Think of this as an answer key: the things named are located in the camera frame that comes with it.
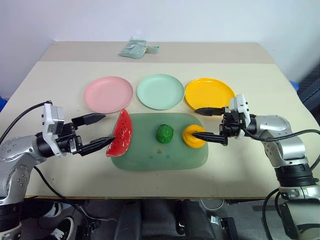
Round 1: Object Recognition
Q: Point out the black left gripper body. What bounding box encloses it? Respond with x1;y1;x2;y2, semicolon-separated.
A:
56;121;85;156

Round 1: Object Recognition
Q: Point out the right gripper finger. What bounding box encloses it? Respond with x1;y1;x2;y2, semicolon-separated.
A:
194;106;226;117
190;131;229;147

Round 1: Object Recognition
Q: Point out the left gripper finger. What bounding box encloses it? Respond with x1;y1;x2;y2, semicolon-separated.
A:
71;112;107;131
79;136;117;157

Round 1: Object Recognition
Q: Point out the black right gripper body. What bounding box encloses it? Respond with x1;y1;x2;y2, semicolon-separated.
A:
219;110;248;139

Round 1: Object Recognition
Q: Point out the yellow round plate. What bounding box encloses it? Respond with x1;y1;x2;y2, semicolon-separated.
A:
184;77;236;112

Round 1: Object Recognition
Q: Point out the yellow pumpkin toy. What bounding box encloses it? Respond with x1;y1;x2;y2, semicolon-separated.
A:
181;124;207;149

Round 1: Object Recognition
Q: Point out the pink round plate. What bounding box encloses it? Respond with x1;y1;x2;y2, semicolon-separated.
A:
83;76;134;114

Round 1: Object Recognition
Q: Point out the green round vegetable toy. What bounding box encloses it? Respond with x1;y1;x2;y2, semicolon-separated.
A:
155;124;174;144

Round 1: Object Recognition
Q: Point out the mint green round plate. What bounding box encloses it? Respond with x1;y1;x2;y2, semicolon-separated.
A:
136;73;186;111

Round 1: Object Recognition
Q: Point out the red watermelon slice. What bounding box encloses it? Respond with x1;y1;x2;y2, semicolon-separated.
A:
106;108;134;158

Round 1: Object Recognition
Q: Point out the green oblong tray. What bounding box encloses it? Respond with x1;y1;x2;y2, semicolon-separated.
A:
110;112;210;172

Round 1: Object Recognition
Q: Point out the black white sneaker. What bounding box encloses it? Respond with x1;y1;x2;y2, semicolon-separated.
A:
45;201;64;221
48;216;76;240

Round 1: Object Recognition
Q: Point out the pale green packet stack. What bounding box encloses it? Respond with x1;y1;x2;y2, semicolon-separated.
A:
117;37;149;60

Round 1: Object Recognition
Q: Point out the black office chair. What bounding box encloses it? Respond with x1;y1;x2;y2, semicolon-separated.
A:
298;66;320;113

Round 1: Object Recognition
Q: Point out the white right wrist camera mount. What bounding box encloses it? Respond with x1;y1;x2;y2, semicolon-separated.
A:
229;93;251;140

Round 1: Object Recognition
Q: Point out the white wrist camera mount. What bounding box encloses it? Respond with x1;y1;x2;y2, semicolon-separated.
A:
40;101;66;158
229;93;251;140

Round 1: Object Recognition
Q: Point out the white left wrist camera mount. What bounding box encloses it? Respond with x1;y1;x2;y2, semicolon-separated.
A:
40;101;66;158

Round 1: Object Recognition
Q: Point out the thin black hanging cable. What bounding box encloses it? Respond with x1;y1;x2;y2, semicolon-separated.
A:
33;165;91;240

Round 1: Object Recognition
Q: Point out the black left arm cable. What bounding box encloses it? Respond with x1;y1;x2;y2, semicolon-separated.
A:
0;100;52;143

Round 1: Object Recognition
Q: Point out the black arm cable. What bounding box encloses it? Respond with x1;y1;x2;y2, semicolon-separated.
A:
238;124;320;173
0;100;52;143

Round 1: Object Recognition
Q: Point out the thin white cable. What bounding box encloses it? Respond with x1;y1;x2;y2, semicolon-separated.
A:
199;199;225;211

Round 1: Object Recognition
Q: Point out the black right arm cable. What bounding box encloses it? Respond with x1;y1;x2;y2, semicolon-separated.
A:
238;124;320;173

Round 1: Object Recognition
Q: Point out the black looped cable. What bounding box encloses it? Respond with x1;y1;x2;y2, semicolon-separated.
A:
261;187;286;240

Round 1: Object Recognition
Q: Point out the black metal bracket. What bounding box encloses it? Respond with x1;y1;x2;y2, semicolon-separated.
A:
209;215;239;240

